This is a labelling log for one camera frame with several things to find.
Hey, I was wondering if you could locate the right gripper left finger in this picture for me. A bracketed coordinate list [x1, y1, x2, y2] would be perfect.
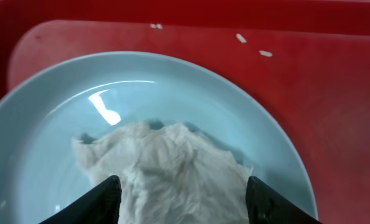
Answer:
[40, 175, 122, 224]

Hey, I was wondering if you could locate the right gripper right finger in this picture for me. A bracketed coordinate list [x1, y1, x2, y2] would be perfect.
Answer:
[245, 176, 321, 224]

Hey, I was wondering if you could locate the white tissue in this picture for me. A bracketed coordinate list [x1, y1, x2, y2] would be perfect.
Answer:
[72, 122, 252, 223]

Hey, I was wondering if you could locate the large light blue plate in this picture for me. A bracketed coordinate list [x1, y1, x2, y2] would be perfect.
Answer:
[0, 52, 318, 223]

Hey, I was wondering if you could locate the red plastic tray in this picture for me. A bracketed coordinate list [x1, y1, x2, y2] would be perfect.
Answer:
[0, 0, 370, 223]

